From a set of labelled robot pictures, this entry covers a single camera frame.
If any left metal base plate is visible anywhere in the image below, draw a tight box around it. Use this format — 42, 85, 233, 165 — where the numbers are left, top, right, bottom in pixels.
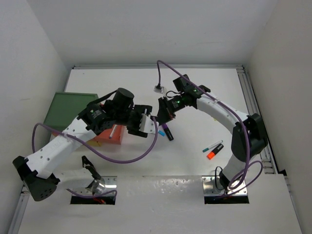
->
89, 176, 117, 196

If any purple highlighter marker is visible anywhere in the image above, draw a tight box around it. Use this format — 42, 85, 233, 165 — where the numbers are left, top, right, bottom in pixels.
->
162, 123, 174, 141

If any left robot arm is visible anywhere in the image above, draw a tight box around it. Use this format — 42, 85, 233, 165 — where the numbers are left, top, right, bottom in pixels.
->
13, 88, 157, 201

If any teal fineliner pen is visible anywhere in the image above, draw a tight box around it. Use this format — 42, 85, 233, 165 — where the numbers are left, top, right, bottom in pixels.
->
202, 140, 223, 153

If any light blue fineliner pen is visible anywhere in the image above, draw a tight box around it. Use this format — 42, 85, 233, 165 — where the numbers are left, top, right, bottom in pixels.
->
158, 130, 165, 136

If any yellow bottom drawer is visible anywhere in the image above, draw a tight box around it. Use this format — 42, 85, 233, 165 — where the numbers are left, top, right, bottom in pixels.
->
87, 139, 102, 147

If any green top drawer box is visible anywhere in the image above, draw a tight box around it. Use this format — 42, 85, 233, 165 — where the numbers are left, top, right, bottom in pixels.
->
43, 92, 98, 131

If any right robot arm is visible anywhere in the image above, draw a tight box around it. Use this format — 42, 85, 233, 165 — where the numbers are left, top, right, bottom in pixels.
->
156, 75, 268, 189

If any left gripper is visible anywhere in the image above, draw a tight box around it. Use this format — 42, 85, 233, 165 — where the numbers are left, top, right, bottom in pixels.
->
114, 105, 152, 137

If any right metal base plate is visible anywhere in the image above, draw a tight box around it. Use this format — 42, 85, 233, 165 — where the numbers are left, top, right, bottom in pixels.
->
202, 175, 248, 197

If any orange highlighter marker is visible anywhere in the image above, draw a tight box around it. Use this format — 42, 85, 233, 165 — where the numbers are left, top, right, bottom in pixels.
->
207, 143, 224, 160

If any metal base plate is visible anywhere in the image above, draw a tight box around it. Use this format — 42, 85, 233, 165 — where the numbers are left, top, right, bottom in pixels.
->
202, 175, 248, 197
89, 176, 117, 196

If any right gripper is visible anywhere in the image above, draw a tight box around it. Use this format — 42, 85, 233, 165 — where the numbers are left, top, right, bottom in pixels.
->
156, 93, 186, 126

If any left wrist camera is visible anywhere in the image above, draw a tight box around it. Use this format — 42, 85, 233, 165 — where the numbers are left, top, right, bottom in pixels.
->
139, 114, 158, 134

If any coral drawer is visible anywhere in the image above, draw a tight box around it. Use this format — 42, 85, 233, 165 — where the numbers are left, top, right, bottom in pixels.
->
94, 125, 125, 145

